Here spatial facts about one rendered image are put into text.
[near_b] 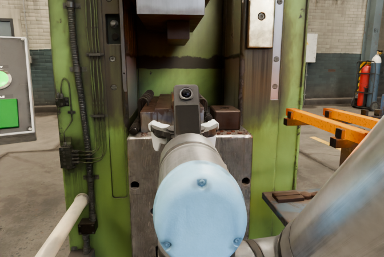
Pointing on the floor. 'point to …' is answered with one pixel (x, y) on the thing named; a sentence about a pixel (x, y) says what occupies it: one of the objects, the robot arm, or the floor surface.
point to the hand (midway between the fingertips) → (183, 120)
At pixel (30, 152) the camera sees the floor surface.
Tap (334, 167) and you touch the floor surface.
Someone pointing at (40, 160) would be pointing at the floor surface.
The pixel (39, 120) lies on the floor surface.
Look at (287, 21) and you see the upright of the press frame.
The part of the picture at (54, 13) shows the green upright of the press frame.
